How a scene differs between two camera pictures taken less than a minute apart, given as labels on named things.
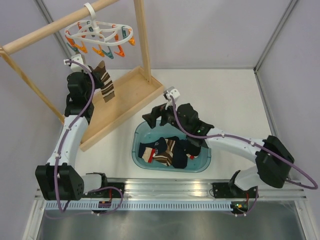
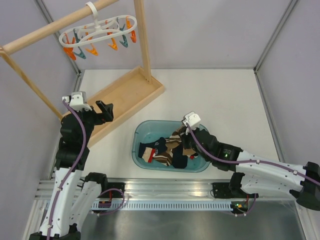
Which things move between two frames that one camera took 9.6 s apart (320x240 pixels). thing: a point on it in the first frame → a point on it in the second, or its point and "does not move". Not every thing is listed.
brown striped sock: [166, 158] does not move
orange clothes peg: [82, 48] → [70, 51]
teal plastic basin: [142, 133] does not move
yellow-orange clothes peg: [99, 52] → [113, 45]
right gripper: [160, 110] → [185, 137]
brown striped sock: [107, 86] → [175, 139]
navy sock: [180, 157] does not move
